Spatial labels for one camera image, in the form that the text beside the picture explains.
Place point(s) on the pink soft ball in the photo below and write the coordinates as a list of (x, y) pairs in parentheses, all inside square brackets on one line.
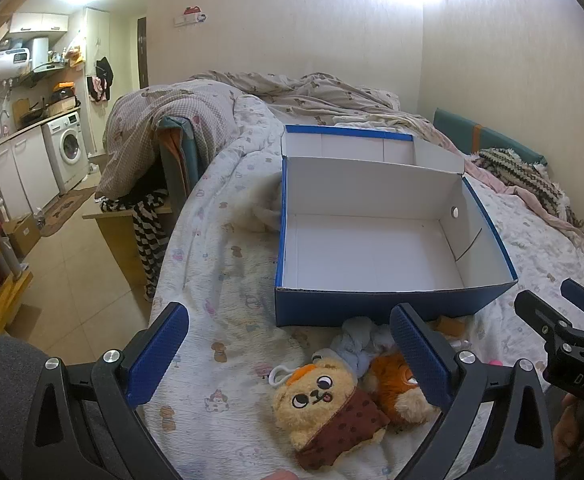
[(494, 362)]

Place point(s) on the striped crochet blanket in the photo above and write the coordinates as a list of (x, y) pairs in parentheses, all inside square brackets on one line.
[(532, 175)]

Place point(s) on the white washing machine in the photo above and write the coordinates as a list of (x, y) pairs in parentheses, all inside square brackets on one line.
[(69, 147)]

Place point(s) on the person's right hand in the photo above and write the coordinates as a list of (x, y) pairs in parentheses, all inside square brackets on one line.
[(579, 425)]

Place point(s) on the pink hanging garment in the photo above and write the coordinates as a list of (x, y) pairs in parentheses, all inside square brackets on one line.
[(96, 90)]

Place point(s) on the tall white cabinet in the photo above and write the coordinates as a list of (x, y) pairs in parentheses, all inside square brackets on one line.
[(96, 35)]

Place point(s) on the yellow bear plush brown scarf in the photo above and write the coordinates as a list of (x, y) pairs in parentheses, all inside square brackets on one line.
[(317, 400)]

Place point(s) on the white wall cabinet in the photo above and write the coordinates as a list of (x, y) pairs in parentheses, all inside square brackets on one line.
[(36, 22)]

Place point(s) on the blue cardboard shoe box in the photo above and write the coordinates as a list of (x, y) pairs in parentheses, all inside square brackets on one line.
[(372, 240)]

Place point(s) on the brown floor rug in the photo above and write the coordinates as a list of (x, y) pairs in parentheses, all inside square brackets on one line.
[(66, 210)]

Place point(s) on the black white striped cloth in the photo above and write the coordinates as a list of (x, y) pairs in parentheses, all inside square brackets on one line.
[(146, 230)]

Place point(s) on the orange fox plush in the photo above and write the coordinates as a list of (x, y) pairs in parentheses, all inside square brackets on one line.
[(397, 400)]

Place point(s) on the wooden side table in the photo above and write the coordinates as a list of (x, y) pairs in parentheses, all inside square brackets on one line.
[(116, 240)]

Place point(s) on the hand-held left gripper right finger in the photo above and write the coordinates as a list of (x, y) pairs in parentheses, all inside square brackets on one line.
[(419, 360)]

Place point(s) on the white base cabinet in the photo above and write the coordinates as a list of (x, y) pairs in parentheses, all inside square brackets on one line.
[(26, 170)]

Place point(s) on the pink cloth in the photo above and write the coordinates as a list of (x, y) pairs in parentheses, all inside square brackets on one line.
[(517, 192)]

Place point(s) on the teal padded board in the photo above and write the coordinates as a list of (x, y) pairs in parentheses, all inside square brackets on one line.
[(171, 150)]

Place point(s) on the dark hanging garment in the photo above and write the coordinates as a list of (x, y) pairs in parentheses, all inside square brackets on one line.
[(104, 70)]

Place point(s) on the light blue plush toy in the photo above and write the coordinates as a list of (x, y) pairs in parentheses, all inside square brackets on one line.
[(357, 345)]

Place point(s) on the yellow rack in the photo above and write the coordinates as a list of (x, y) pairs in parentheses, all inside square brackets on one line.
[(1, 295)]

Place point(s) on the dark door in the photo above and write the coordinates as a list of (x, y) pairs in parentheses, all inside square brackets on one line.
[(143, 50)]

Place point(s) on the range hood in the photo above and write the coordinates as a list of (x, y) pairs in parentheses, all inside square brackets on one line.
[(44, 55)]

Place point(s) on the teal pillow orange stripe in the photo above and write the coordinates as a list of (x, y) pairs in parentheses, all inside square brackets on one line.
[(457, 130)]

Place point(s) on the beige printed duvet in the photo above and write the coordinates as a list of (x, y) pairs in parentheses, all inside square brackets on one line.
[(322, 90)]

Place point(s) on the wall switch with red item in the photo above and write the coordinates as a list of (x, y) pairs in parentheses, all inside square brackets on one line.
[(189, 17)]

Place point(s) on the white water heater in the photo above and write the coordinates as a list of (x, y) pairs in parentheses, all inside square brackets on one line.
[(6, 65)]

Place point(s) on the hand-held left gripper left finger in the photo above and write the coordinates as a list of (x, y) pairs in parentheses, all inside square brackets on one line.
[(156, 355)]

